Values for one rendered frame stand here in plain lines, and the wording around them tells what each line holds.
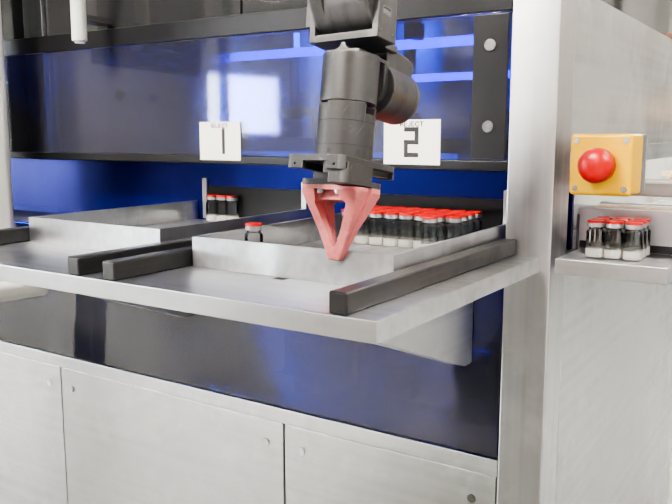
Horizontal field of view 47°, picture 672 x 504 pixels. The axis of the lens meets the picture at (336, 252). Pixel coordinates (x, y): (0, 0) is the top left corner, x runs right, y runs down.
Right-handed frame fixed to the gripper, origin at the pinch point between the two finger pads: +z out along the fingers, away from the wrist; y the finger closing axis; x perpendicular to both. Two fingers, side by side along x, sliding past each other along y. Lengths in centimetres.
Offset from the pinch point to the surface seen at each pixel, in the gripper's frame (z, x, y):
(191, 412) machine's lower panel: 31, 49, 34
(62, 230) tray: 0.6, 46.6, 3.3
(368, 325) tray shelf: 5.5, -10.3, -10.1
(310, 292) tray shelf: 4.0, 0.2, -3.7
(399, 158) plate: -12.9, 8.7, 27.4
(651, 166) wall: -138, 182, 1076
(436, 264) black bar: 0.4, -8.1, 6.4
